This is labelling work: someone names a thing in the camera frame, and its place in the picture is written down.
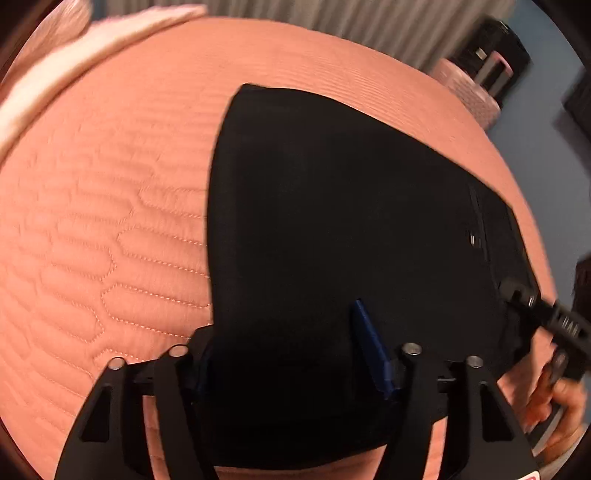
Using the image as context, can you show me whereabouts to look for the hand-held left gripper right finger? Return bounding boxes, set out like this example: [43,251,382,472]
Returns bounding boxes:
[349,299,539,480]

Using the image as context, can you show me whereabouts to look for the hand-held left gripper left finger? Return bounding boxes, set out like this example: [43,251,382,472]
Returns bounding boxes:
[54,323,218,480]

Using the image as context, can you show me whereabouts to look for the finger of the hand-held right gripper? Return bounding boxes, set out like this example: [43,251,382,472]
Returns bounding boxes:
[501,279,557,330]

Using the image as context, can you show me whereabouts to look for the black pants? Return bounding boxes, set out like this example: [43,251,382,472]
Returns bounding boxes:
[203,83,543,469]

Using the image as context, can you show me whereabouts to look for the person's right hand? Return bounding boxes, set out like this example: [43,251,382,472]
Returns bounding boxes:
[524,346,591,467]

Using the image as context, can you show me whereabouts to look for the orange quilted bedspread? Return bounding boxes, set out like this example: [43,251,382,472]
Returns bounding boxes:
[0,16,555,480]

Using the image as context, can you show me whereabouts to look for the dark screen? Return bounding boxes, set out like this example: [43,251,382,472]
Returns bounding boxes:
[563,71,591,139]

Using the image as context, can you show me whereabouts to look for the pink hard-shell suitcase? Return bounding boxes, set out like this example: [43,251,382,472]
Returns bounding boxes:
[431,51,513,130]

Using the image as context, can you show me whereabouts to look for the black suitcase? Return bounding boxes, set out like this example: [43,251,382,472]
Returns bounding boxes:
[455,16,531,100]

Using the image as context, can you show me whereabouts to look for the grey pleated curtain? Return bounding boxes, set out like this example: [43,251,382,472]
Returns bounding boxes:
[194,0,518,72]

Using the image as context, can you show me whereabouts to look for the pink folded blanket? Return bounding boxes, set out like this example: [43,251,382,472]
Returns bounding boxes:
[0,0,208,158]

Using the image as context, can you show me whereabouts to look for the pink dotted pillow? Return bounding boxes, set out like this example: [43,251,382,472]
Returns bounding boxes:
[18,0,90,61]

